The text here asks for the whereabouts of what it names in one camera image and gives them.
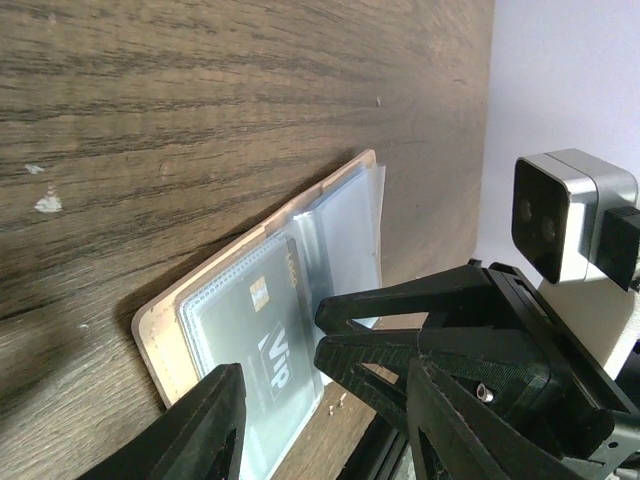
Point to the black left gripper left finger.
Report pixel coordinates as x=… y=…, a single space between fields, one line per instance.
x=199 y=437

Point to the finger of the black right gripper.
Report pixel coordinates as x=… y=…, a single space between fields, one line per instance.
x=440 y=292

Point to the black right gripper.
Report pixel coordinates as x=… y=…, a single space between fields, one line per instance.
x=538 y=401

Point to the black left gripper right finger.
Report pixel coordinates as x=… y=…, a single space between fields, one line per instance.
x=453 y=435

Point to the black logo card in holder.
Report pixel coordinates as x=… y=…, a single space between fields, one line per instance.
x=256 y=313

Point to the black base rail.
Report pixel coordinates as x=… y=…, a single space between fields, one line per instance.
x=382 y=453

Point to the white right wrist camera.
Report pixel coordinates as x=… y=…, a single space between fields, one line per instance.
x=575 y=218

